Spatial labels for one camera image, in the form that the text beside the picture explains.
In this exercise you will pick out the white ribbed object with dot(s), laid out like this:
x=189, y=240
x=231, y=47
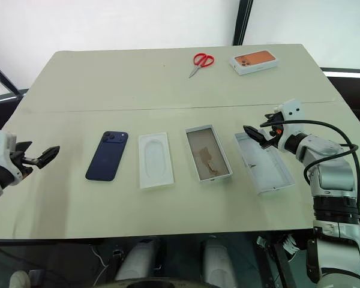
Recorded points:
x=289, y=246

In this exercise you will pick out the white phone box base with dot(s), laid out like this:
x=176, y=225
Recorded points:
x=208, y=153

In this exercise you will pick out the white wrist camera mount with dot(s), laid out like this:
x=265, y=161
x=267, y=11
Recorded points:
x=294, y=111
x=0, y=144

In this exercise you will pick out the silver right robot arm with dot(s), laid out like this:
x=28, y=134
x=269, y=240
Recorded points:
x=333, y=168

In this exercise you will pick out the dark blue smartphone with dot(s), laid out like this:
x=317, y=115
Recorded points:
x=107, y=156

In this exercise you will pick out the black metal frame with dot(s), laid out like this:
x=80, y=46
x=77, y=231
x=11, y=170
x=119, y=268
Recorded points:
x=3, y=81

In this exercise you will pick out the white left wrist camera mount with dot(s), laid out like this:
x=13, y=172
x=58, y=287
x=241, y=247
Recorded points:
x=0, y=144

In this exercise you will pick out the white rounded shell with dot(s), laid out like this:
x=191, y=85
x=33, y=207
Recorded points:
x=219, y=264
x=138, y=261

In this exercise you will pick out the dark bench with light strip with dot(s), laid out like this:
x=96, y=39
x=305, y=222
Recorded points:
x=351, y=87

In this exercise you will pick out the black window post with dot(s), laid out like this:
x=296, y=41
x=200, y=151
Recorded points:
x=242, y=21

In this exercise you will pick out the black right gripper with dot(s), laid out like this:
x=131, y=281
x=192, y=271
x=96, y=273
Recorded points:
x=274, y=129

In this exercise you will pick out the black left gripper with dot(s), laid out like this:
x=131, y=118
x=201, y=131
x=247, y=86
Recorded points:
x=24, y=160

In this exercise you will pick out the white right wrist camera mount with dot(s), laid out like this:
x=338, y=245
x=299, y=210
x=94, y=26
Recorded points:
x=294, y=111

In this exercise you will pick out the white moulded insert tray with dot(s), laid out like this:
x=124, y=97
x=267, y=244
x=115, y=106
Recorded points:
x=156, y=160

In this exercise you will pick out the orange print phone box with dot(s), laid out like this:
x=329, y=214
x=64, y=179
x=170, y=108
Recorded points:
x=255, y=61

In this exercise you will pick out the black table leg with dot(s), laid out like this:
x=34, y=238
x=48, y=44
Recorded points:
x=283, y=267

